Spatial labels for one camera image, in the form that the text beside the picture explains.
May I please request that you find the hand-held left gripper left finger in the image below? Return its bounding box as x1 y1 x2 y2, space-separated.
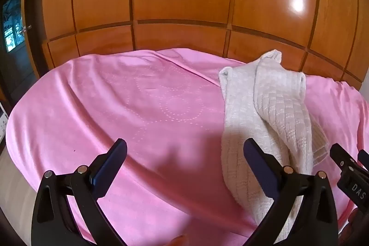
31 138 128 246

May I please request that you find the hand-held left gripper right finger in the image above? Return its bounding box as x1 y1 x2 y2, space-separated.
243 138 338 246

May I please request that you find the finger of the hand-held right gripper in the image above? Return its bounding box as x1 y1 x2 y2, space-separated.
357 149 369 172
330 143 361 175

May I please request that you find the white knitted sweater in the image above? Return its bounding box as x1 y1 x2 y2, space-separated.
218 49 329 236

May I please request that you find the pink blanket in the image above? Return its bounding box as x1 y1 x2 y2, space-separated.
5 47 369 245

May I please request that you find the white appliance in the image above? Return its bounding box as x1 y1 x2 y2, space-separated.
0 102 10 144

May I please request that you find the dark door with window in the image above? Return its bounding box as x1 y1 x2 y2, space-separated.
0 0 44 102

